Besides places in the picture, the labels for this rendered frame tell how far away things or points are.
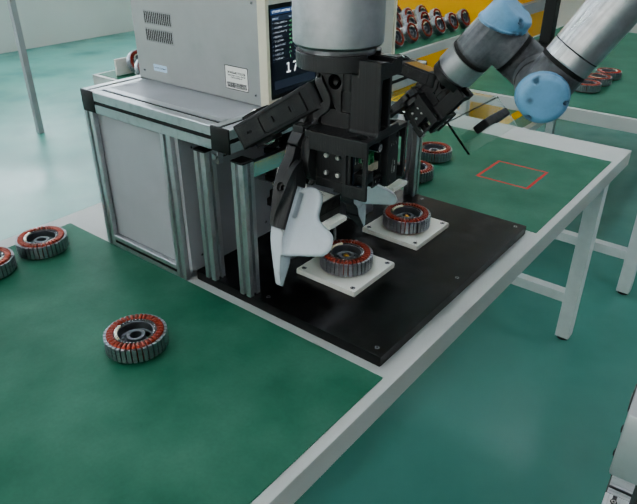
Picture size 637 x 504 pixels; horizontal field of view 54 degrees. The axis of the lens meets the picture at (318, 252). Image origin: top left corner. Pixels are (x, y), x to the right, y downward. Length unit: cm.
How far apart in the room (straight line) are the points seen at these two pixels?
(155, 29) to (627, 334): 205
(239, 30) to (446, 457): 136
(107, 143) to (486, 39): 81
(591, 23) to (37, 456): 100
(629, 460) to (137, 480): 63
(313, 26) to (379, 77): 6
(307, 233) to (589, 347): 210
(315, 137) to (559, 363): 200
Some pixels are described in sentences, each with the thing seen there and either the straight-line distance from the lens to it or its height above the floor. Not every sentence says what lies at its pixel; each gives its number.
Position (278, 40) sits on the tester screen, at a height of 124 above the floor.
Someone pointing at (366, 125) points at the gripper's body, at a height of 130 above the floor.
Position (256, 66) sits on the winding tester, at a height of 119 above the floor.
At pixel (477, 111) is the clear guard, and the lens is 143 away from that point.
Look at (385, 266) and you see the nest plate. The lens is 133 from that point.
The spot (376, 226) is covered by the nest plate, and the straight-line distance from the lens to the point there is 149.
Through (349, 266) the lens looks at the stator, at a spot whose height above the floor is 81.
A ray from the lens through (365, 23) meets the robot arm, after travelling 51.
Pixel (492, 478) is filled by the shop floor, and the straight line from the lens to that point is 199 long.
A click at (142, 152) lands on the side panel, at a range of 134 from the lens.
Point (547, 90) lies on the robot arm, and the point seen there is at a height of 122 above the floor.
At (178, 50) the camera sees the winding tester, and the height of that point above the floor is 119.
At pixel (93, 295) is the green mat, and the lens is 137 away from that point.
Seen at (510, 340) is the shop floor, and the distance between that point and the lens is 251.
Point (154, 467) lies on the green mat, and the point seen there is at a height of 75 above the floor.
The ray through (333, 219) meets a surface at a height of 88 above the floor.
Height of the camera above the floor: 146
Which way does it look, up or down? 29 degrees down
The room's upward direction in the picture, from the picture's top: straight up
